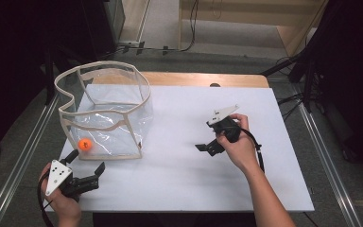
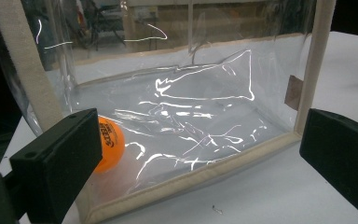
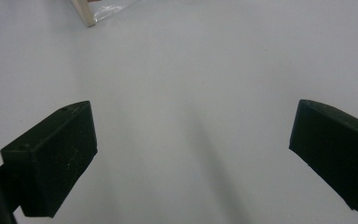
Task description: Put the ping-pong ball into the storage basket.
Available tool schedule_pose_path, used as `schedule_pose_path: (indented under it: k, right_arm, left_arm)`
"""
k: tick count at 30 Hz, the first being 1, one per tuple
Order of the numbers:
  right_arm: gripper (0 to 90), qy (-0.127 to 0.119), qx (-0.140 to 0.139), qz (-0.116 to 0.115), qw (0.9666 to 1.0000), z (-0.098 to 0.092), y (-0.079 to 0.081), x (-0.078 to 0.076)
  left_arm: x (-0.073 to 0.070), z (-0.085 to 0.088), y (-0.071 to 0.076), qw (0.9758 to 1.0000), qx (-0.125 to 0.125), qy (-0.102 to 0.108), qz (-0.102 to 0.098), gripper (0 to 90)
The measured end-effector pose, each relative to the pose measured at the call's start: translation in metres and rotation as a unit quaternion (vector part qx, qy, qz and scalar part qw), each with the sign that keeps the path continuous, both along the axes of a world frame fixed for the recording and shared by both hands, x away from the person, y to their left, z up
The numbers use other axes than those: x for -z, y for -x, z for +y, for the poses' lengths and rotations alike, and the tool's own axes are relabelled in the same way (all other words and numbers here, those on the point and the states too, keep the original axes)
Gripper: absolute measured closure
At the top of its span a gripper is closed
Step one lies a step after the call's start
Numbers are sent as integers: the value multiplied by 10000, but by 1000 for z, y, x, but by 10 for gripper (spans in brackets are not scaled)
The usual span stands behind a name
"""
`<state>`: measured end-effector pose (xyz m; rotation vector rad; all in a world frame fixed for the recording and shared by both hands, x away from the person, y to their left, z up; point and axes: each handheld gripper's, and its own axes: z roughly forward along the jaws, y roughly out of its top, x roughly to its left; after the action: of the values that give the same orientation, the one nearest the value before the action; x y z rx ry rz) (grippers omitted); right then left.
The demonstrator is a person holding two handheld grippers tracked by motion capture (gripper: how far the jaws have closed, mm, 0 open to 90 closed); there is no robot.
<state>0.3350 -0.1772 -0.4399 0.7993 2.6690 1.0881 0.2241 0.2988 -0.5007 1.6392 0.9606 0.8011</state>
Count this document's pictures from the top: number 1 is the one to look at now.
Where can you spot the orange ball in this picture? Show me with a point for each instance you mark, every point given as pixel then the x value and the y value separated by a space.
pixel 84 144

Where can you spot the wooden shelf frame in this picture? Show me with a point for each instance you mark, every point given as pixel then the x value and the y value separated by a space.
pixel 291 38

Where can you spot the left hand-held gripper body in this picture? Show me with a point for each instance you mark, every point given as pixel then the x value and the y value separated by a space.
pixel 56 176

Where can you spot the person's right hand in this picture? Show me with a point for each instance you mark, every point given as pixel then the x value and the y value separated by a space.
pixel 242 149

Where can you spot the black stand post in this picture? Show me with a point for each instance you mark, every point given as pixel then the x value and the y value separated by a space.
pixel 49 88

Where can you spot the metal floor rail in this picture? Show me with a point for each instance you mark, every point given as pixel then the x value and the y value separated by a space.
pixel 22 160
pixel 331 176

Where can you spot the black stand legs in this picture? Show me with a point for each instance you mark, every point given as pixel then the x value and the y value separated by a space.
pixel 280 65

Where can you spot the black curtain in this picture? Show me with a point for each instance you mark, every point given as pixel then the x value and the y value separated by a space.
pixel 353 78
pixel 12 63

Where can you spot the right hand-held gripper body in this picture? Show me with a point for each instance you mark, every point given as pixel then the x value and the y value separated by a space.
pixel 231 127

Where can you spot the person's left hand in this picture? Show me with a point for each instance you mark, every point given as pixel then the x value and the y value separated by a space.
pixel 65 208

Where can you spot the dark cabinet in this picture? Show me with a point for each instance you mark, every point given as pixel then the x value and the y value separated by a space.
pixel 116 19

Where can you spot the white board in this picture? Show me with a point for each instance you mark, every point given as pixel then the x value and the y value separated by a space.
pixel 176 183

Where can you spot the clear plastic bin beige trim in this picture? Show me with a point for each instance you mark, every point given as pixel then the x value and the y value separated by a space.
pixel 113 126

